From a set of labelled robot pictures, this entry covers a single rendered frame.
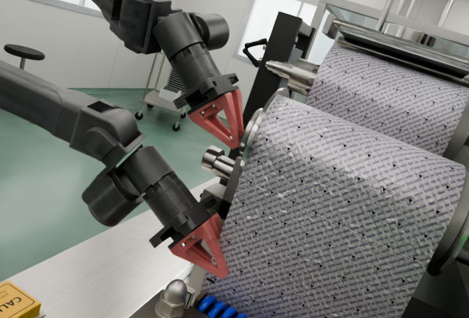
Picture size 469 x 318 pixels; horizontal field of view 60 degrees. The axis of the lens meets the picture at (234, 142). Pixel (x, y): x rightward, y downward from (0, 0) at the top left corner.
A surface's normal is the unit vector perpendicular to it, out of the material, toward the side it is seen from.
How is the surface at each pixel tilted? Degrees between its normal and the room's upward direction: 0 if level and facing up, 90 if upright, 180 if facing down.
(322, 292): 90
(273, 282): 90
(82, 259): 0
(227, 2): 90
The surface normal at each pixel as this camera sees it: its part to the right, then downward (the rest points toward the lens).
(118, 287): 0.32, -0.92
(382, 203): -0.37, 0.12
